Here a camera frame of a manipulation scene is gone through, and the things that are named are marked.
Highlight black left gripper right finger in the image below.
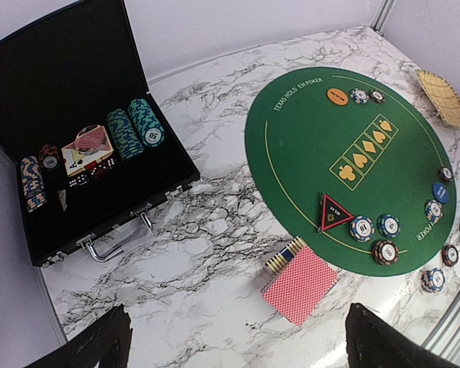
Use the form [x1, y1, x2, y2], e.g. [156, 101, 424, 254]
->
[345, 303, 449, 368]

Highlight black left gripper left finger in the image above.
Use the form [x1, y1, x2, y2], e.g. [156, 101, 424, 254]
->
[29, 304, 133, 368]

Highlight blue small blind button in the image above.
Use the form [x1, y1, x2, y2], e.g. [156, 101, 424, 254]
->
[432, 182, 450, 205]

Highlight blue white chip stack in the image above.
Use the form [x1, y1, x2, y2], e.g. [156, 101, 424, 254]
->
[421, 268, 445, 293]

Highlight red back card deck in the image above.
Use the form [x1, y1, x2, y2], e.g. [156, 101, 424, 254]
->
[262, 246, 337, 326]

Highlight orange big blind button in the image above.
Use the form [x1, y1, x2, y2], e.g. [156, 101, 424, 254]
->
[327, 88, 349, 106]

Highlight blue gold card box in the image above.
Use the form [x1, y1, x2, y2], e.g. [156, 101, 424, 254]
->
[264, 236, 307, 275]

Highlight round green poker mat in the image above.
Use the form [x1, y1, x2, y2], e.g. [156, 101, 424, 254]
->
[245, 67, 456, 277]

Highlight black red triangle marker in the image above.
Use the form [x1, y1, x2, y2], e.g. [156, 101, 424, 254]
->
[318, 192, 354, 233]

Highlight small case keys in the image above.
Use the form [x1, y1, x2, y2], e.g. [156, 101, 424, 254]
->
[57, 189, 67, 212]

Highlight red dice row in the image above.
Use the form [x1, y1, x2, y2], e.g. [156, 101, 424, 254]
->
[68, 158, 117, 188]

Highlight blue tan chip row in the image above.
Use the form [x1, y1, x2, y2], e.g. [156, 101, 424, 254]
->
[20, 156, 47, 213]

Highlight brown 100 chip stack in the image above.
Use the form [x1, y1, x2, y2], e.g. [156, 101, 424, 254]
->
[38, 144, 61, 170]

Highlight boxed playing card deck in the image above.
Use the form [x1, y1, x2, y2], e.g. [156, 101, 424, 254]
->
[61, 136, 113, 177]

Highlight clear dealer button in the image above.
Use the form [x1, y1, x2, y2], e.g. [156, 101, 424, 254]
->
[74, 125, 106, 153]

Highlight dark green chip row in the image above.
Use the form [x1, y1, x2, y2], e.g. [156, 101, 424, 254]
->
[107, 109, 143, 160]

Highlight teal 50 chip row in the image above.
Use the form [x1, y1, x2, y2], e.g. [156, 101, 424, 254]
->
[128, 99, 165, 148]

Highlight black poker chip case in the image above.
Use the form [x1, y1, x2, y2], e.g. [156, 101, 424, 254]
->
[0, 1, 200, 266]

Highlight aluminium front rail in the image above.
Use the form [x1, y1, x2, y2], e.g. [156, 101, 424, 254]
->
[422, 291, 460, 366]

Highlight right aluminium frame post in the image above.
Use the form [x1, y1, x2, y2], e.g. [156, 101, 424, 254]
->
[370, 0, 397, 34]

